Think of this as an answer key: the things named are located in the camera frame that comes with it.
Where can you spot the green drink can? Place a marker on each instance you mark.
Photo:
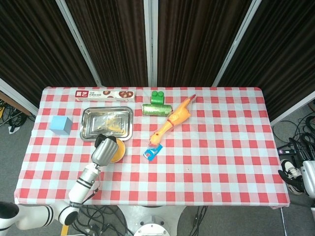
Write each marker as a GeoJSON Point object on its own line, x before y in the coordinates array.
{"type": "Point", "coordinates": [156, 109]}

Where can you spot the beige bowl of yellow powder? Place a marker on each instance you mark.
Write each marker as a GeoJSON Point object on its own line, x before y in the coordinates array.
{"type": "Point", "coordinates": [120, 151]}

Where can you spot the green toy building brick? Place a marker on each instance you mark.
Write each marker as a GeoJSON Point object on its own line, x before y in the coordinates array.
{"type": "Point", "coordinates": [157, 97]}

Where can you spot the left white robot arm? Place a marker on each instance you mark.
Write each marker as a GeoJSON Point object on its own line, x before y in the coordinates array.
{"type": "Point", "coordinates": [81, 186]}

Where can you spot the black power strip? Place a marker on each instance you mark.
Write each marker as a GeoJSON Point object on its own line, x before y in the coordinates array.
{"type": "Point", "coordinates": [285, 151]}

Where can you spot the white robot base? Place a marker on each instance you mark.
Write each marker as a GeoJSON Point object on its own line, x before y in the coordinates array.
{"type": "Point", "coordinates": [150, 218]}

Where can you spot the rectangular stainless steel tray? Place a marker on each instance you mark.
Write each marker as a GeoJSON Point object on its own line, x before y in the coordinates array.
{"type": "Point", "coordinates": [106, 120]}

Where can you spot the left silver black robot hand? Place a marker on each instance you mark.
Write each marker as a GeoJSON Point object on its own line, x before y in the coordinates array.
{"type": "Point", "coordinates": [104, 152]}

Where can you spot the red white checkered tablecloth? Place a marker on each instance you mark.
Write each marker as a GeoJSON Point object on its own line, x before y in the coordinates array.
{"type": "Point", "coordinates": [209, 159]}

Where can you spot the light blue cube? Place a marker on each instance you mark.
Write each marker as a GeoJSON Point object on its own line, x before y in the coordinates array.
{"type": "Point", "coordinates": [59, 125]}

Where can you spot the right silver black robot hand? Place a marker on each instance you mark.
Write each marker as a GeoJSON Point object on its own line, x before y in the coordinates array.
{"type": "Point", "coordinates": [309, 178]}

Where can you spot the dark fabric partition panel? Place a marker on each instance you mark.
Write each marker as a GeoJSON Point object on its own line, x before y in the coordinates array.
{"type": "Point", "coordinates": [32, 44]}
{"type": "Point", "coordinates": [278, 49]}
{"type": "Point", "coordinates": [113, 41]}
{"type": "Point", "coordinates": [194, 41]}

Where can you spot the yellow rubber chicken toy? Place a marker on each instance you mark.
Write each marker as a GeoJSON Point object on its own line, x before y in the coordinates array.
{"type": "Point", "coordinates": [178, 115]}

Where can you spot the small blue packet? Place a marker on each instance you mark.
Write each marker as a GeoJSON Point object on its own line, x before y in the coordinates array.
{"type": "Point", "coordinates": [153, 152]}

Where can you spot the black white sneaker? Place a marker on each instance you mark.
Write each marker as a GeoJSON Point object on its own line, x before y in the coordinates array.
{"type": "Point", "coordinates": [292, 173]}

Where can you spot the long white red wrap box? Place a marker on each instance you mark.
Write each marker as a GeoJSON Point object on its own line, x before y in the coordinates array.
{"type": "Point", "coordinates": [103, 96]}

